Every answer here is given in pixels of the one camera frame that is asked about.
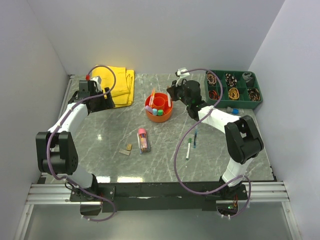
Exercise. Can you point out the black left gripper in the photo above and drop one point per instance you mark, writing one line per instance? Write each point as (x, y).
(107, 104)

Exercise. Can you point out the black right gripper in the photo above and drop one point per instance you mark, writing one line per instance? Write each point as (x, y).
(172, 91)

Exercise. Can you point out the yellow thin pen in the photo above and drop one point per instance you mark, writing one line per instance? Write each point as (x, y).
(153, 96)

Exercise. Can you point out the green black highlighter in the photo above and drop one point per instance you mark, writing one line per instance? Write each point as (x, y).
(160, 112)

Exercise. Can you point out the light blue cap highlighter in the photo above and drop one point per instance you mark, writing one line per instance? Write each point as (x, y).
(154, 112)

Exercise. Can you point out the purple highlighter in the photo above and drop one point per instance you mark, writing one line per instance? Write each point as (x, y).
(149, 109)

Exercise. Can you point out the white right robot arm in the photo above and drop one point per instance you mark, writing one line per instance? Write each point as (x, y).
(243, 139)

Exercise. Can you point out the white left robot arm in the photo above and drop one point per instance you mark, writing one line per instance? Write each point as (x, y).
(55, 148)

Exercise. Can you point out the orange round pen holder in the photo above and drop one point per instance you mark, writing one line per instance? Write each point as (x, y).
(160, 103)

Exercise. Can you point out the yellow folded cloth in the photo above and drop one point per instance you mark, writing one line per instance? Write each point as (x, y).
(123, 91)

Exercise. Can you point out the blue transparent pen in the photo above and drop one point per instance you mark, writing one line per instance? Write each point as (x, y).
(195, 137)

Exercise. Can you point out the pink lid marker tube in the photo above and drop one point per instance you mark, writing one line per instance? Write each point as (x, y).
(143, 142)

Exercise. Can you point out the brown small eraser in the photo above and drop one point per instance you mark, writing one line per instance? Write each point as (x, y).
(129, 147)

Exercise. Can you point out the green cap white marker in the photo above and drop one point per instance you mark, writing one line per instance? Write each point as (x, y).
(188, 149)

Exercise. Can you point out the grey tan eraser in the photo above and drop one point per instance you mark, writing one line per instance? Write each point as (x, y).
(124, 152)

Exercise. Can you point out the green compartment tray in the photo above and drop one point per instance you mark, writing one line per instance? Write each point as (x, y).
(235, 89)

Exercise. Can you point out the black base beam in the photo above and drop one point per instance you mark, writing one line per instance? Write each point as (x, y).
(101, 204)

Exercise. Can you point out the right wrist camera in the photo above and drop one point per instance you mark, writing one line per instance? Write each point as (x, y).
(181, 73)

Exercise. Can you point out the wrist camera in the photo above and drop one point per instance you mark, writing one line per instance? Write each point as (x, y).
(96, 82)
(181, 73)

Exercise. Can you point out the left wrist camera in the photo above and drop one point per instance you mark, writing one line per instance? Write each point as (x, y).
(96, 82)

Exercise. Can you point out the aluminium rail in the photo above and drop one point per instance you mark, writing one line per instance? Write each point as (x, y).
(55, 194)

